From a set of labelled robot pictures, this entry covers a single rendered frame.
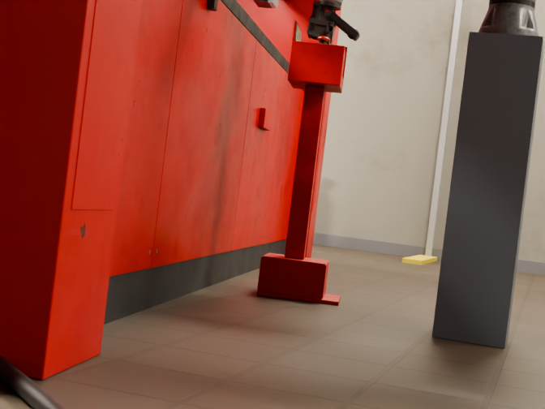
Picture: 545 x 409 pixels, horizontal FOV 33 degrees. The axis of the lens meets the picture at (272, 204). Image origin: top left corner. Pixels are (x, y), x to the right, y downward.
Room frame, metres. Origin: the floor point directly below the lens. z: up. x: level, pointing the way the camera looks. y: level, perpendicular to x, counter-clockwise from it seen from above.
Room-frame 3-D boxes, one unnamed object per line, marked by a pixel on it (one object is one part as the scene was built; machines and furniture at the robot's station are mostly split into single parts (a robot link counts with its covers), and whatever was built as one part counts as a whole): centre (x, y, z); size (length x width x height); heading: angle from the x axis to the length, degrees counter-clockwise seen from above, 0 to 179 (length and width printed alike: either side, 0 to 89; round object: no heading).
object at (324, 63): (2.88, -0.09, 0.75); 0.20 x 0.16 x 0.18; 174
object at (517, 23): (2.37, -0.55, 0.82); 0.15 x 0.15 x 0.10
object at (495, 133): (2.37, -0.55, 0.39); 0.18 x 0.18 x 0.78; 73
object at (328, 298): (2.88, -0.12, 0.06); 0.25 x 0.20 x 0.12; 84
